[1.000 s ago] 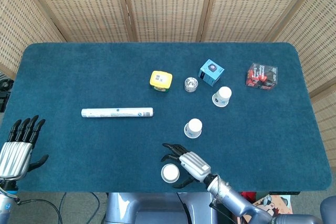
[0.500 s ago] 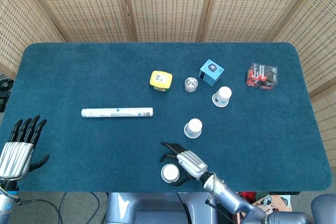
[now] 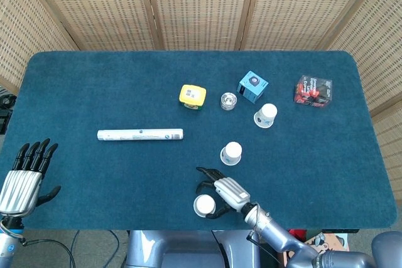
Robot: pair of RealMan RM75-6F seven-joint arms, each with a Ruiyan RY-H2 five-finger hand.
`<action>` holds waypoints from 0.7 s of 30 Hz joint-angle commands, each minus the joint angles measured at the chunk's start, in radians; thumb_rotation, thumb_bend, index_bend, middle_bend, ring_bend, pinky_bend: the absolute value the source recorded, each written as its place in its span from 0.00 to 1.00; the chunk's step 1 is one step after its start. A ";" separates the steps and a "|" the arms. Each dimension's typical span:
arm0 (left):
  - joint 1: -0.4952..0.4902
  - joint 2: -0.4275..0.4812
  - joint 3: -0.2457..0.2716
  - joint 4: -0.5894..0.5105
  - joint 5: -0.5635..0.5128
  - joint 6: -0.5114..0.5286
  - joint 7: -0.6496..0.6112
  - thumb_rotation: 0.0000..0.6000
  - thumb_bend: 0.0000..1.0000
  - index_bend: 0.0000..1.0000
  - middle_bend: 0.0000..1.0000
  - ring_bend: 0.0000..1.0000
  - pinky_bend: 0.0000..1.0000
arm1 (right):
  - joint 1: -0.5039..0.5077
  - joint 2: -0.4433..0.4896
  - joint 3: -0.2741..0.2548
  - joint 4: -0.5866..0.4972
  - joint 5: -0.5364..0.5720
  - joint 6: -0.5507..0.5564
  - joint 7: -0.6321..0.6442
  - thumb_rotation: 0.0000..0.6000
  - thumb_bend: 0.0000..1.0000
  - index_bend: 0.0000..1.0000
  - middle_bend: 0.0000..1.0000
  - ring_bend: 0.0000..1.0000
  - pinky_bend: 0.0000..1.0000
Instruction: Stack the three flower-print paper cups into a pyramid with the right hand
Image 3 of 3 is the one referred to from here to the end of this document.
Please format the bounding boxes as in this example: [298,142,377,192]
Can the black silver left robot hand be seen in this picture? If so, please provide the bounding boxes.
[0,138,62,218]

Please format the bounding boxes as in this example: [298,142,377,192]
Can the black floor cable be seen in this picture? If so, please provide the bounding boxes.
[20,238,77,268]

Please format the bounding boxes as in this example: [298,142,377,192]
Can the grey-blue robot torso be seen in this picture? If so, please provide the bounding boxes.
[125,229,261,268]

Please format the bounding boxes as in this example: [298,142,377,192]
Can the clear round clip container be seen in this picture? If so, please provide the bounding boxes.
[220,92,238,111]

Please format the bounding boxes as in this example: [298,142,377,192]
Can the dark equipment with cables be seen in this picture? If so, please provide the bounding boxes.
[0,85,17,134]

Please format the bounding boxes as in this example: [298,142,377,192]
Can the white cup green flower print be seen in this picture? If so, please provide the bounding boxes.
[193,194,217,218]

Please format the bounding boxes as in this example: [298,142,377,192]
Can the woven bamboo folding screen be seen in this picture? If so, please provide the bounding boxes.
[0,0,402,201]

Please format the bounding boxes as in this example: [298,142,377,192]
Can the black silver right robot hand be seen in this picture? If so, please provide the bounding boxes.
[195,166,253,220]

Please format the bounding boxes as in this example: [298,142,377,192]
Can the white plastic wrap roll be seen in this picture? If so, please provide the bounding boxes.
[96,128,185,142]

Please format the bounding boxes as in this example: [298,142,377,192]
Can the clear box red black clips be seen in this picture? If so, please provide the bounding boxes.
[293,75,334,109]

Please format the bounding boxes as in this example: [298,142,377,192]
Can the light blue cardboard box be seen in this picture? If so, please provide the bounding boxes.
[236,70,269,104]

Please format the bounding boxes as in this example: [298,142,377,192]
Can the cartoon printed cardboard box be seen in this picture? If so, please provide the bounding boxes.
[303,232,350,254]

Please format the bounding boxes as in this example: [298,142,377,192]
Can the dark blue table cloth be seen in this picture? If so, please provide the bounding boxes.
[0,50,398,230]

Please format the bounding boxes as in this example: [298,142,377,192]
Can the white cup blue flower print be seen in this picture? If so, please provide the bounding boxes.
[220,141,243,166]

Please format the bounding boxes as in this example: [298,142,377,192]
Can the white cup fern leaf print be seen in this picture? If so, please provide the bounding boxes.
[253,103,278,129]

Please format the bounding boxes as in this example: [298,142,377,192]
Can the green tub yellow lid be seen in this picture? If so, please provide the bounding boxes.
[178,84,207,112]

